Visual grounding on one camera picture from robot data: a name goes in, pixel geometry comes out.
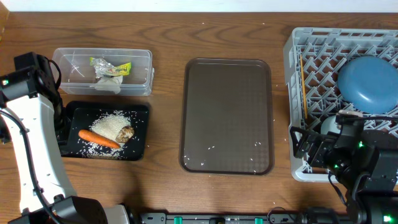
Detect wooden chopstick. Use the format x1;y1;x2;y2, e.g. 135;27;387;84
300;54;308;119

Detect yellow green snack wrapper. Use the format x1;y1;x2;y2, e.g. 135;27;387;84
90;57;132;78

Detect white napkin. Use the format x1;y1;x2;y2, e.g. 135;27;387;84
94;76;123;94

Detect orange carrot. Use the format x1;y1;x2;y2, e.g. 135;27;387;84
78;129;120;149

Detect white rice pile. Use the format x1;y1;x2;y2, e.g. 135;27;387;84
78;110;141;160

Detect dark blue plate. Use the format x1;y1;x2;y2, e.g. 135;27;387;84
337;56;397;114

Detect brown food scrap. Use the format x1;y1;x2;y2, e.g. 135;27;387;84
115;126;135;144

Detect light blue plastic bowl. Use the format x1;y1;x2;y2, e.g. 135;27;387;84
320;115;341;134

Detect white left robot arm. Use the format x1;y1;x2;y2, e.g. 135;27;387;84
1;78;130;223

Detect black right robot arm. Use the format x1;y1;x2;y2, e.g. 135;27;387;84
290;127;397;223

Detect black food waste tray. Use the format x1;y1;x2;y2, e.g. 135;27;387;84
60;101;149;161

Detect grey dishwasher rack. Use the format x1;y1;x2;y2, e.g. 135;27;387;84
282;27;398;185

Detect clear plastic bin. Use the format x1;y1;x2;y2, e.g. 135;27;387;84
51;48;154;96

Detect dark brown serving tray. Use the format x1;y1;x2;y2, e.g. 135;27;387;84
179;58;274;175

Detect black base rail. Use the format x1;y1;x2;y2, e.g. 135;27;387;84
136;207;349;224

